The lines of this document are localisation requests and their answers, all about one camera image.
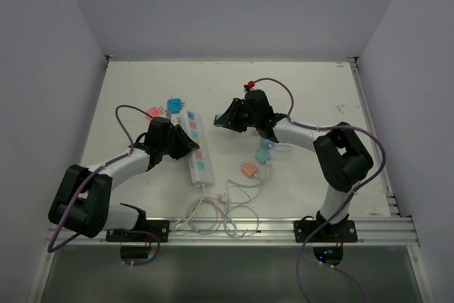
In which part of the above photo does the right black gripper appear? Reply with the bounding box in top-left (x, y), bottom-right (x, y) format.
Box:
top-left (216, 98), bottom-right (260, 133)

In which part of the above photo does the white power strip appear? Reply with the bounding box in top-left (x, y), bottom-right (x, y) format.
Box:
top-left (179, 110), bottom-right (216, 187)

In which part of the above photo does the blue cube charger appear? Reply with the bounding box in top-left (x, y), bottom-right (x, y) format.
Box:
top-left (260, 138), bottom-right (275, 150)

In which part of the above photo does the blue plug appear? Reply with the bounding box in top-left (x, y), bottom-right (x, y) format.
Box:
top-left (167, 98), bottom-right (185, 114)

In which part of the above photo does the pink plug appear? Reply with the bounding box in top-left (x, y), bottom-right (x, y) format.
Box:
top-left (146, 106), bottom-right (165, 119)

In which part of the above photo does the teal cube charger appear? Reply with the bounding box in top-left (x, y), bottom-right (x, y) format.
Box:
top-left (255, 149), bottom-right (271, 165)

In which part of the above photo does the salmon cube charger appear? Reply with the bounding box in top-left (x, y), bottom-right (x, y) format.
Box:
top-left (241, 162), bottom-right (258, 179)

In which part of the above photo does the white plug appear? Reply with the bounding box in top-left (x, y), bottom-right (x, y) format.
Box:
top-left (164, 112), bottom-right (182, 125)

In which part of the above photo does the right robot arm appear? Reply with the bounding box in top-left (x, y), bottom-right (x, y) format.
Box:
top-left (214, 90), bottom-right (374, 241)

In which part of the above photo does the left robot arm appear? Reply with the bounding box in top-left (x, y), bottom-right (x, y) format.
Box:
top-left (48, 118), bottom-right (199, 241)

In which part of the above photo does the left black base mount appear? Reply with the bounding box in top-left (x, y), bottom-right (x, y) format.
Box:
top-left (106, 211), bottom-right (170, 243)

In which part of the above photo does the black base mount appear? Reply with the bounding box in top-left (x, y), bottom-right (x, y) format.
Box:
top-left (293, 216), bottom-right (358, 243)
top-left (106, 211), bottom-right (170, 243)

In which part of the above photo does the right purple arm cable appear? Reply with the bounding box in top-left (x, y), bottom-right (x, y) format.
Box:
top-left (255, 77), bottom-right (387, 303)

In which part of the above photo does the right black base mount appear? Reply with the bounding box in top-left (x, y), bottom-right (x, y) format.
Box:
top-left (293, 216), bottom-right (358, 243)

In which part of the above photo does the aluminium front rail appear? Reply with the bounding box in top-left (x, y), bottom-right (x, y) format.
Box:
top-left (44, 216), bottom-right (419, 247)

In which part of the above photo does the aluminium rail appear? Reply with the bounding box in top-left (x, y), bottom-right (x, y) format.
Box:
top-left (44, 216), bottom-right (419, 247)
top-left (347, 57), bottom-right (436, 302)

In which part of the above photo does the aluminium right side rail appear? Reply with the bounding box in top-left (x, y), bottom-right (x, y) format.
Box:
top-left (347, 57), bottom-right (436, 302)

